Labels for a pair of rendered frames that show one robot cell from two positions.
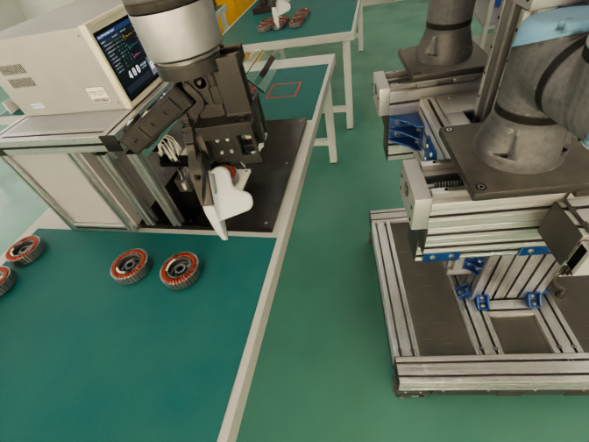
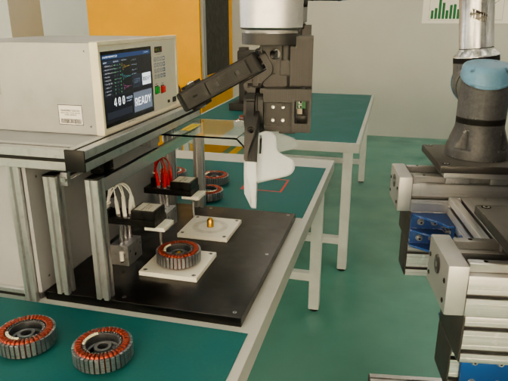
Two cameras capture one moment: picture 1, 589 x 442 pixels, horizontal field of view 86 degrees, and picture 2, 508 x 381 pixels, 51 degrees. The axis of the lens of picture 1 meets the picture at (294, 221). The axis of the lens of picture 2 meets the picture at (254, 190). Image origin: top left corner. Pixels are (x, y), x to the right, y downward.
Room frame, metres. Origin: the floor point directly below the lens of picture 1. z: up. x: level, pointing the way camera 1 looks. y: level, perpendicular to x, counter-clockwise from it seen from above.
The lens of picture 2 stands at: (-0.30, 0.16, 1.37)
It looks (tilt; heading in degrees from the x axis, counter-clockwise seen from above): 18 degrees down; 353
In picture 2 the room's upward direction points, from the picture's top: straight up
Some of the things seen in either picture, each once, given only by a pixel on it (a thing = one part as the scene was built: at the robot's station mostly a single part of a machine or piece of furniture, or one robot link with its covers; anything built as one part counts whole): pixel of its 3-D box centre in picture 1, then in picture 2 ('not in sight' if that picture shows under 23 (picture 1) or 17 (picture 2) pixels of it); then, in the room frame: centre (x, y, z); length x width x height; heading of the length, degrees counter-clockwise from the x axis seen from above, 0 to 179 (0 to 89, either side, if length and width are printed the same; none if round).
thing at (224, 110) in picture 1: (216, 109); (277, 84); (0.35, 0.05, 1.29); 0.09 x 0.08 x 0.12; 78
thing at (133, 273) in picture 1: (131, 266); (26, 336); (0.65, 0.50, 0.77); 0.11 x 0.11 x 0.04
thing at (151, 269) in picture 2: (225, 183); (179, 263); (0.93, 0.21, 0.78); 0.15 x 0.15 x 0.01; 69
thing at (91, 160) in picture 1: (161, 132); (107, 187); (1.13, 0.40, 0.92); 0.66 x 0.01 x 0.30; 159
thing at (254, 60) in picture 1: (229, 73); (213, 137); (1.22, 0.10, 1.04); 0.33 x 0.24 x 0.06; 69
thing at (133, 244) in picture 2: (187, 179); (126, 249); (0.98, 0.34, 0.80); 0.08 x 0.05 x 0.06; 159
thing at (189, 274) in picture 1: (180, 270); (103, 349); (0.59, 0.35, 0.77); 0.11 x 0.11 x 0.04
